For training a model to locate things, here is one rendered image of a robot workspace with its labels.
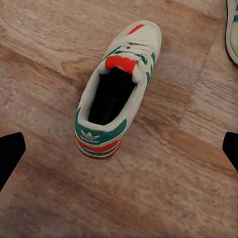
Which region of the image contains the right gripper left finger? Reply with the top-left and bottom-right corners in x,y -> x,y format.
0,132 -> 26,191

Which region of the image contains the gym shoe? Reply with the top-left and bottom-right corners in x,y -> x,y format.
225,0 -> 238,66
74,20 -> 162,160

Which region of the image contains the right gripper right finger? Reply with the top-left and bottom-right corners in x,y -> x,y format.
222,132 -> 238,171

